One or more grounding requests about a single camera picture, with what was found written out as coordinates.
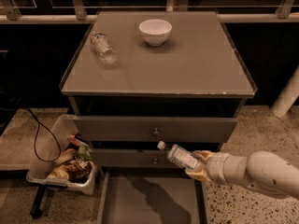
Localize brown snack bag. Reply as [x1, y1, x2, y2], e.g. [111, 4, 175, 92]
[62, 158, 92, 182]

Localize clear plastic bin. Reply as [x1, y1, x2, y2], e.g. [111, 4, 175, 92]
[26, 115, 97, 195]

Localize grey drawer cabinet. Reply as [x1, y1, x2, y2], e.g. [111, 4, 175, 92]
[58, 10, 258, 173]

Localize black cable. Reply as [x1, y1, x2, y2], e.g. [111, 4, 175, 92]
[0, 89, 63, 163]

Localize white ceramic bowl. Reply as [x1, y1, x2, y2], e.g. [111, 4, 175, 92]
[139, 19, 172, 47]

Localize grey bottom drawer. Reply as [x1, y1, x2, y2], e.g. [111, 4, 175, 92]
[96, 168, 209, 224]

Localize grey drawer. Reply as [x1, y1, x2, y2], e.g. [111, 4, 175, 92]
[90, 149, 175, 168]
[96, 168, 209, 224]
[74, 116, 237, 143]

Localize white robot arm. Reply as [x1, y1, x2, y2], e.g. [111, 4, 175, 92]
[185, 151, 299, 200]

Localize white cylindrical post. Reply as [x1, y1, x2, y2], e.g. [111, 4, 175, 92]
[271, 66, 299, 118]

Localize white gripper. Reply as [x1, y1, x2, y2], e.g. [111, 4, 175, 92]
[185, 150, 230, 185]

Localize black floor stand bar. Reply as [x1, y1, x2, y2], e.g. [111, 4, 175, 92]
[30, 185, 46, 219]

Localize yellow snack bag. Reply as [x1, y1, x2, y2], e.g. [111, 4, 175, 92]
[48, 168, 69, 180]

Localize grey top drawer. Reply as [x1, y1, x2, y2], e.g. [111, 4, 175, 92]
[74, 116, 237, 143]

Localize green snack packet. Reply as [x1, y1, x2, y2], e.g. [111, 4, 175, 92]
[76, 145, 92, 161]

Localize metal railing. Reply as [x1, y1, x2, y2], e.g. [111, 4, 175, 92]
[0, 0, 299, 23]

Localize blue label plastic bottle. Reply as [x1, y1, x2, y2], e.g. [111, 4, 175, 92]
[157, 141, 204, 171]

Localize clear crumpled plastic bottle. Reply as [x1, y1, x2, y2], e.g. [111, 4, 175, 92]
[90, 31, 118, 65]

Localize red snack packet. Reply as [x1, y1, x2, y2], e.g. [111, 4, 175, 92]
[67, 134, 81, 147]

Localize grey middle drawer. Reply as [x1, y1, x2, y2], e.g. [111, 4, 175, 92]
[90, 149, 175, 168]

